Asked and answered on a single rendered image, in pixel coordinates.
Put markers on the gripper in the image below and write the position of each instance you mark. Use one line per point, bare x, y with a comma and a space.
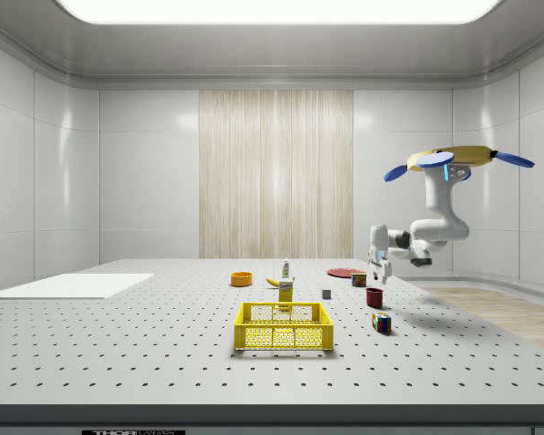
385, 267

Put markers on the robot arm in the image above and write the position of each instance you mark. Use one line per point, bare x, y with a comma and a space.
440, 199

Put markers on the flat-sided can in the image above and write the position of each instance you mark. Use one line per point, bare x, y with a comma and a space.
358, 280

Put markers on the red mug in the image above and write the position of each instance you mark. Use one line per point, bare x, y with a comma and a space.
374, 299

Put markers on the red plate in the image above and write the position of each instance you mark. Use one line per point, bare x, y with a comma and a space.
340, 273

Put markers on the puzzle cube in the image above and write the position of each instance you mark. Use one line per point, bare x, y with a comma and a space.
381, 322

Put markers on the grey cube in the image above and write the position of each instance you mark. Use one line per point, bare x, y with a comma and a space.
327, 294

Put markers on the small white bottle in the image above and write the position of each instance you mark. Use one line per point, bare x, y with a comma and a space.
285, 268

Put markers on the yellow and white carton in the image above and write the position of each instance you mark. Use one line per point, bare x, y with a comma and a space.
285, 291

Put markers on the banana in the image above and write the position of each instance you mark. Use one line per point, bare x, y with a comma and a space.
272, 283

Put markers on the drone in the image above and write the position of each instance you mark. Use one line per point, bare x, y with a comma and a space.
462, 156

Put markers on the yellow bowl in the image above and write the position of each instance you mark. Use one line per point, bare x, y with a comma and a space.
241, 280

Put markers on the yellow basket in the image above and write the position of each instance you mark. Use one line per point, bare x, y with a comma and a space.
242, 335

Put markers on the white board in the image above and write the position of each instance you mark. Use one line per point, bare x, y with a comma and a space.
72, 284

